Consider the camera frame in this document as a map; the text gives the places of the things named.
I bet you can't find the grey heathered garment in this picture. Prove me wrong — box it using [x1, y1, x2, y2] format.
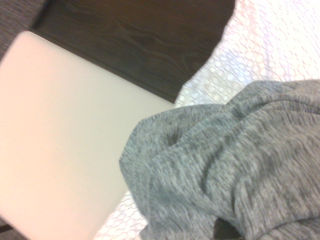
[118, 79, 320, 240]

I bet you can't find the dark wood bench surface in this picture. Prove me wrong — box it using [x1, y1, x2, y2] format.
[29, 0, 238, 104]

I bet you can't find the white dotted bed blanket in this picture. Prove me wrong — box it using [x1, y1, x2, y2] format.
[93, 0, 320, 240]

